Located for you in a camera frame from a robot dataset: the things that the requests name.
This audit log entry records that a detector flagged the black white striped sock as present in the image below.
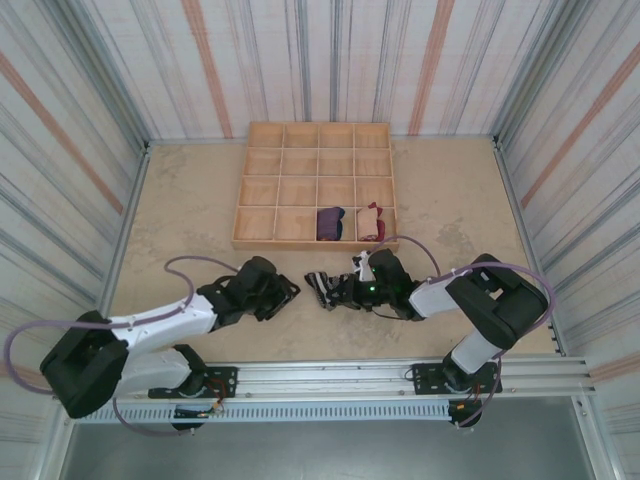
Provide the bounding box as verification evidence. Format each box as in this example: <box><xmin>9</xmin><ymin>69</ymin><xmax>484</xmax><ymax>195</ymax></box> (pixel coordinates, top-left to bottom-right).
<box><xmin>303</xmin><ymin>269</ymin><xmax>359</xmax><ymax>313</ymax></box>

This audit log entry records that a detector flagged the purple sock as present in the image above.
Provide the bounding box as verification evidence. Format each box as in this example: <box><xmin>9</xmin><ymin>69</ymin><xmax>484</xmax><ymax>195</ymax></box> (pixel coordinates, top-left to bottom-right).
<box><xmin>315</xmin><ymin>206</ymin><xmax>348</xmax><ymax>242</ymax></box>

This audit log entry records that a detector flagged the beige purple-striped sock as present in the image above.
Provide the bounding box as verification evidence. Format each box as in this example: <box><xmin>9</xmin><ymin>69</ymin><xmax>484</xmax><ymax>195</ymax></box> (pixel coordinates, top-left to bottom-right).
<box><xmin>355</xmin><ymin>201</ymin><xmax>388</xmax><ymax>244</ymax></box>

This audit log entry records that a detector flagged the wooden compartment tray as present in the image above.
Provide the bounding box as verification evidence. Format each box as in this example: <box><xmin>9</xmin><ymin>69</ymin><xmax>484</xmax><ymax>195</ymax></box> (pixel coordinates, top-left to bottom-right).
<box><xmin>229</xmin><ymin>121</ymin><xmax>402</xmax><ymax>254</ymax></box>

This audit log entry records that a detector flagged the aluminium side profile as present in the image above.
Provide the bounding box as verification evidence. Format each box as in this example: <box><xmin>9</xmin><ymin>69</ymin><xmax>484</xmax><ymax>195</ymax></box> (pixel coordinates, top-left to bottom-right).
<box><xmin>491</xmin><ymin>133</ymin><xmax>569</xmax><ymax>357</ymax></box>
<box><xmin>82</xmin><ymin>141</ymin><xmax>154</xmax><ymax>364</ymax></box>

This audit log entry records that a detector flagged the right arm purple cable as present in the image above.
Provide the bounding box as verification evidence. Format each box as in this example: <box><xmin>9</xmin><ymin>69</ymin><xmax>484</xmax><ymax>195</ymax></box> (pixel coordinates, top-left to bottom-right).
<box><xmin>363</xmin><ymin>235</ymin><xmax>556</xmax><ymax>429</ymax></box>

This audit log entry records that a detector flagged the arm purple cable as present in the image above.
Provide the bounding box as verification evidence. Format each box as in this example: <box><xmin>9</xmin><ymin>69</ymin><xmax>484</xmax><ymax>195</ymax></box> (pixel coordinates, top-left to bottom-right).
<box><xmin>363</xmin><ymin>235</ymin><xmax>556</xmax><ymax>429</ymax></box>
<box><xmin>4</xmin><ymin>254</ymin><xmax>241</xmax><ymax>437</ymax></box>

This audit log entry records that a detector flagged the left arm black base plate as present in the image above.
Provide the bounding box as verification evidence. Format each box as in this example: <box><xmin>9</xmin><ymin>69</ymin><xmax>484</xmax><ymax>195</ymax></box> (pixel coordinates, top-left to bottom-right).
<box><xmin>147</xmin><ymin>365</ymin><xmax>239</xmax><ymax>400</ymax></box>

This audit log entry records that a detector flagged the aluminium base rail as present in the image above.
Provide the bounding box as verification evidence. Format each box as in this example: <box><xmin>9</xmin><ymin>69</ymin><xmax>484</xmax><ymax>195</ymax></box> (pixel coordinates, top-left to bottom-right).
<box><xmin>52</xmin><ymin>355</ymin><xmax>599</xmax><ymax>404</ymax></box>

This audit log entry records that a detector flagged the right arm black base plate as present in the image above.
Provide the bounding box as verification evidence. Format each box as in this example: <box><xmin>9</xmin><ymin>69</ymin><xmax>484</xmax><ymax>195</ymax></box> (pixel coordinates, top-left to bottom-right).
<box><xmin>410</xmin><ymin>362</ymin><xmax>503</xmax><ymax>397</ymax></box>

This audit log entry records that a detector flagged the red black wire bundle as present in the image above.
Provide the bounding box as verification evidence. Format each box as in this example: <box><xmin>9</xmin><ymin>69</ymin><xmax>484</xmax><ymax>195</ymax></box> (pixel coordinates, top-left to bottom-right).
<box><xmin>463</xmin><ymin>380</ymin><xmax>490</xmax><ymax>404</ymax></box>
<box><xmin>202</xmin><ymin>377</ymin><xmax>236</xmax><ymax>419</ymax></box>

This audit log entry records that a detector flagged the slotted grey cable duct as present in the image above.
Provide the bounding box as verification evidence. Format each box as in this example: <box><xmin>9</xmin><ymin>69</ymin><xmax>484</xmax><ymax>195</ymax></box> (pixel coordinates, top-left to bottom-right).
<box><xmin>72</xmin><ymin>403</ymin><xmax>451</xmax><ymax>424</ymax></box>

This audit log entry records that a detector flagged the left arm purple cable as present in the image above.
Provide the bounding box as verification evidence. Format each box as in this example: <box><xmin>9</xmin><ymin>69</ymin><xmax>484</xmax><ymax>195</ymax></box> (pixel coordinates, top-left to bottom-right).
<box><xmin>4</xmin><ymin>254</ymin><xmax>241</xmax><ymax>437</ymax></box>

